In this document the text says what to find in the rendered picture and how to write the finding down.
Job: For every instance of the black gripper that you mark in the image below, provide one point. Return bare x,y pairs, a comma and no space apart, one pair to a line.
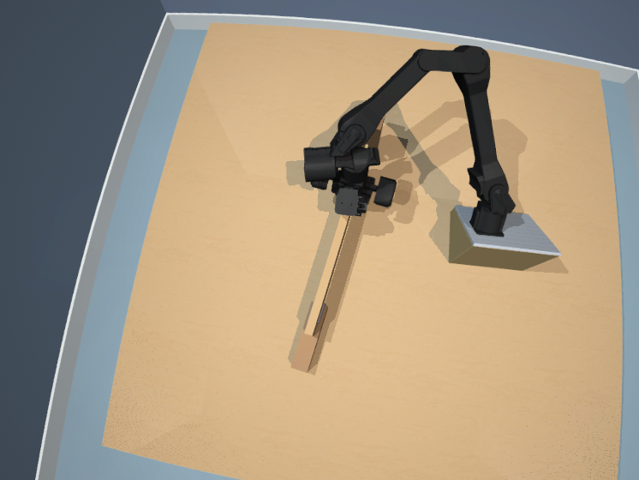
384,192

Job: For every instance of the brown wooden post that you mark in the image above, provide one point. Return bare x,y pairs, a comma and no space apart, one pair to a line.
307,343

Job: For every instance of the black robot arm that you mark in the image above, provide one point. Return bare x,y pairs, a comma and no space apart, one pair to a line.
470,66

